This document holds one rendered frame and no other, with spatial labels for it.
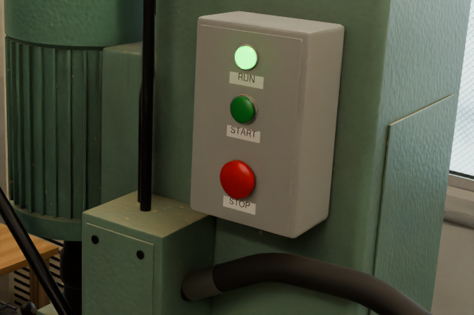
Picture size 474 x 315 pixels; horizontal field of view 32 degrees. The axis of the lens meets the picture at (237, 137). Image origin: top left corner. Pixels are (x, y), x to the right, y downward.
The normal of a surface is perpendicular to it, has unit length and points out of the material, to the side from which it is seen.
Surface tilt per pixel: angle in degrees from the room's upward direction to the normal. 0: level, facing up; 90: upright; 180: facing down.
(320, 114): 90
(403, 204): 90
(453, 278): 90
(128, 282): 90
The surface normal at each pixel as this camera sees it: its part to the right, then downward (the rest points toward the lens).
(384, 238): 0.84, 0.19
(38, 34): -0.37, 0.23
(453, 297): -0.61, 0.18
